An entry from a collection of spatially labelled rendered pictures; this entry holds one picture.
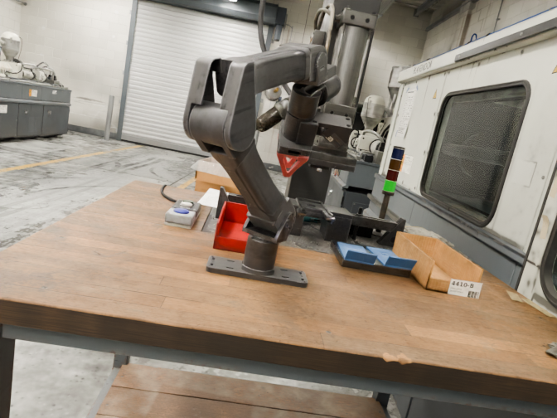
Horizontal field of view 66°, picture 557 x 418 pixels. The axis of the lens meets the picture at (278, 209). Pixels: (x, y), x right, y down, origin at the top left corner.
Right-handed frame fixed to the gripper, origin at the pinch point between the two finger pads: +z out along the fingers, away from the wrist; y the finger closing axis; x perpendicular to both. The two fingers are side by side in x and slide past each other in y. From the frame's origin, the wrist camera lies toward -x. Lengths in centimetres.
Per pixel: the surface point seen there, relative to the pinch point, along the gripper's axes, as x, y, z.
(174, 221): 24.3, -1.2, 20.8
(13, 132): 393, 512, 408
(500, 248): -71, 15, 28
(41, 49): 515, 878, 445
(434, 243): -46, 8, 23
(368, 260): -22.2, -10.3, 14.2
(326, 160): -12.4, 19.3, 9.5
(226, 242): 10.7, -11.5, 14.3
